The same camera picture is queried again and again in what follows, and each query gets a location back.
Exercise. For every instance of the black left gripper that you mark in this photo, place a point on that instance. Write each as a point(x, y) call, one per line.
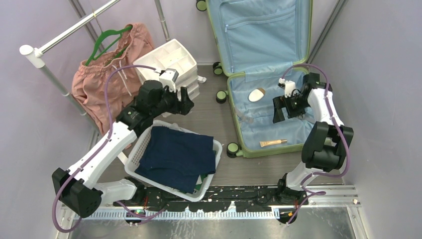
point(181, 107)

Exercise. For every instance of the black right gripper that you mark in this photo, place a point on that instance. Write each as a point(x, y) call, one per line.
point(281, 101)

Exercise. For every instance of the white metal clothes rack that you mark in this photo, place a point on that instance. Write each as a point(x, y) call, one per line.
point(61, 33)

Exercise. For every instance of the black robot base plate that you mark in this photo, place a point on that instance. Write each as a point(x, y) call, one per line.
point(219, 199)

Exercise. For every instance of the pink cloth garment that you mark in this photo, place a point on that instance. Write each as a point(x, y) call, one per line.
point(107, 84)

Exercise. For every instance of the green hard-shell suitcase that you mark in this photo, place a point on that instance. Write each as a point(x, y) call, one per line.
point(259, 41)

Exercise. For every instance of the white plastic drawer organizer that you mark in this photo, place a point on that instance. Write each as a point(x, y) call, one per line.
point(174, 55)

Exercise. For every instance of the beige cosmetic tube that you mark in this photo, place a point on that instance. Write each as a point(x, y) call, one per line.
point(272, 142)

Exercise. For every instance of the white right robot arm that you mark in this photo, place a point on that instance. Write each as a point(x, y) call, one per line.
point(328, 142)

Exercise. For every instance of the dark green garment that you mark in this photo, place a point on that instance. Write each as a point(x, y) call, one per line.
point(202, 183)

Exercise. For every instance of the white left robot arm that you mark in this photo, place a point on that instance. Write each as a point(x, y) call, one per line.
point(78, 187)

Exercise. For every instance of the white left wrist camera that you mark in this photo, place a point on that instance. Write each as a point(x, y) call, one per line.
point(168, 78)

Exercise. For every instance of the navy blue garment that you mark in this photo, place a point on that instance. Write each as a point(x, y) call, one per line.
point(176, 159)

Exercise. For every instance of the white computer mouse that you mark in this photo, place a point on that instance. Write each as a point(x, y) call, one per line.
point(256, 95)

